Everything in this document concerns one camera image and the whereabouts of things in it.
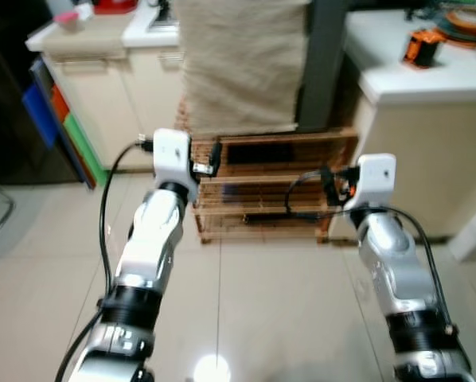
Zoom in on wooden wine rack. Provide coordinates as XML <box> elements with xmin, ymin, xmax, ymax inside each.
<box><xmin>177</xmin><ymin>103</ymin><xmax>360</xmax><ymax>244</ymax></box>

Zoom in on beige burlap cloth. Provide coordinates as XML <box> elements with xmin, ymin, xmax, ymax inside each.
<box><xmin>173</xmin><ymin>0</ymin><xmax>312</xmax><ymax>136</ymax></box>

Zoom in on white island counter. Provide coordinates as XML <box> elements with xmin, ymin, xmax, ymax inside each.
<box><xmin>343</xmin><ymin>8</ymin><xmax>476</xmax><ymax>240</ymax></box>

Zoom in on cream kitchen counter cabinet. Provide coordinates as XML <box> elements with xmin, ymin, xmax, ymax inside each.
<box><xmin>25</xmin><ymin>0</ymin><xmax>185</xmax><ymax>172</ymax></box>

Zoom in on dark grey panel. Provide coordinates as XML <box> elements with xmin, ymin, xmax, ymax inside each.
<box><xmin>296</xmin><ymin>0</ymin><xmax>352</xmax><ymax>134</ymax></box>

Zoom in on green cutting board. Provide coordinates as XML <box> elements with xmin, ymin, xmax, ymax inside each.
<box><xmin>63</xmin><ymin>114</ymin><xmax>109</xmax><ymax>185</ymax></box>

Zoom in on white furniture corner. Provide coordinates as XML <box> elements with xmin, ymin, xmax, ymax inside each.
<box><xmin>447</xmin><ymin>197</ymin><xmax>476</xmax><ymax>265</ymax></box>

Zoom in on orange and black canister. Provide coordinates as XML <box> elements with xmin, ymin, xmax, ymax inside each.
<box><xmin>403</xmin><ymin>29</ymin><xmax>447</xmax><ymax>69</ymax></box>

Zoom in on orange cutting board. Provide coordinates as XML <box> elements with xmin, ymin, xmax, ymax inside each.
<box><xmin>49</xmin><ymin>84</ymin><xmax>72</xmax><ymax>124</ymax></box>

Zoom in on blue cutting board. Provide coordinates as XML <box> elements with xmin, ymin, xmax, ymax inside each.
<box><xmin>21</xmin><ymin>80</ymin><xmax>60</xmax><ymax>152</ymax></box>

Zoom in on white printed paper tag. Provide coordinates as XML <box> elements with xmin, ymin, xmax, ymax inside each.
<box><xmin>73</xmin><ymin>2</ymin><xmax>96</xmax><ymax>22</ymax></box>

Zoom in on stacked colourful plates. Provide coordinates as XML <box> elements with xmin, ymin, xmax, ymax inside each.
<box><xmin>439</xmin><ymin>8</ymin><xmax>476</xmax><ymax>50</ymax></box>

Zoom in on dark tall appliance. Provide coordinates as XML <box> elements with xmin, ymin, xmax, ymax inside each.
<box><xmin>0</xmin><ymin>0</ymin><xmax>64</xmax><ymax>188</ymax></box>

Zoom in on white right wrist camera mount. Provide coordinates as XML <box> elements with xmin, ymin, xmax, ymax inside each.
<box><xmin>343</xmin><ymin>153</ymin><xmax>397</xmax><ymax>212</ymax></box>

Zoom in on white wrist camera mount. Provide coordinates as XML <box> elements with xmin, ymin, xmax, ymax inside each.
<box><xmin>343</xmin><ymin>153</ymin><xmax>397</xmax><ymax>212</ymax></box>
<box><xmin>152</xmin><ymin>128</ymin><xmax>199</xmax><ymax>201</ymax></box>

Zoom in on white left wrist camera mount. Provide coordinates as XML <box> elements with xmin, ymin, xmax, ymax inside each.
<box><xmin>152</xmin><ymin>128</ymin><xmax>199</xmax><ymax>201</ymax></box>

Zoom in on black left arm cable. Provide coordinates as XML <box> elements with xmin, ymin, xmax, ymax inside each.
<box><xmin>55</xmin><ymin>135</ymin><xmax>156</xmax><ymax>382</ymax></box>

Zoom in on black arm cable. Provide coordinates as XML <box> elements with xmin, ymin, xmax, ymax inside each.
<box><xmin>284</xmin><ymin>167</ymin><xmax>462</xmax><ymax>351</ymax></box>
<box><xmin>55</xmin><ymin>135</ymin><xmax>156</xmax><ymax>382</ymax></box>

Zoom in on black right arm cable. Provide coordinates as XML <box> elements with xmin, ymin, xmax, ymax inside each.
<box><xmin>284</xmin><ymin>167</ymin><xmax>462</xmax><ymax>351</ymax></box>

